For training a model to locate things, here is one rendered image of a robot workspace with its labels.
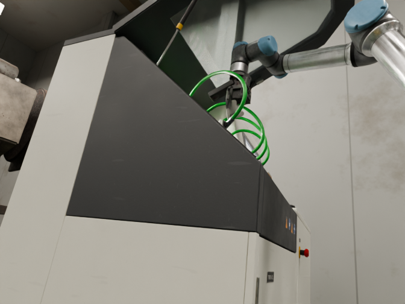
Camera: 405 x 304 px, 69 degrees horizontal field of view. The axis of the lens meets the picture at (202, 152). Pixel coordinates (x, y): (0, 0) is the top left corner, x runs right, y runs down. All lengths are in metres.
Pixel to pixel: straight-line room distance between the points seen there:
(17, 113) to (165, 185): 3.85
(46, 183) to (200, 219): 0.57
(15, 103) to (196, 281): 4.06
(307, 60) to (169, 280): 0.92
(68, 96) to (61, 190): 0.36
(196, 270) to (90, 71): 0.81
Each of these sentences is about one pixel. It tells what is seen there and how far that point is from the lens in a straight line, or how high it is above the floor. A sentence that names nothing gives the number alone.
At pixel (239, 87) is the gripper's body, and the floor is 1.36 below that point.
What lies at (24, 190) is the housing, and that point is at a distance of 1.16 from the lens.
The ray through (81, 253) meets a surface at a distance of 0.91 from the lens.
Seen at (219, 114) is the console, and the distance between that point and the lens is 1.65.
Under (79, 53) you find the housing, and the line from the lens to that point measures 1.31.
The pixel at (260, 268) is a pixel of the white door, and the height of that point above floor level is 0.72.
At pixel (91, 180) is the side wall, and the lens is 0.95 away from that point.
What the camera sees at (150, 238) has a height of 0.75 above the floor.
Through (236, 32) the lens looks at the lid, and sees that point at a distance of 1.41.
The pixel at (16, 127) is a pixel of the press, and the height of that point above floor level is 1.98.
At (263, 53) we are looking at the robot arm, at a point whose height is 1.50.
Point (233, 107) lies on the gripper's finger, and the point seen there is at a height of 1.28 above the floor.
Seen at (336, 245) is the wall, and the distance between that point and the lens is 3.20.
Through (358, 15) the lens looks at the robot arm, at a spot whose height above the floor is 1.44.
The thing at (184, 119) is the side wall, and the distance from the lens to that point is 0.83.
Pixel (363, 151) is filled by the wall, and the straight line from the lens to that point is 3.39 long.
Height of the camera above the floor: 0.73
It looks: 20 degrees up
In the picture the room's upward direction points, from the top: 8 degrees clockwise
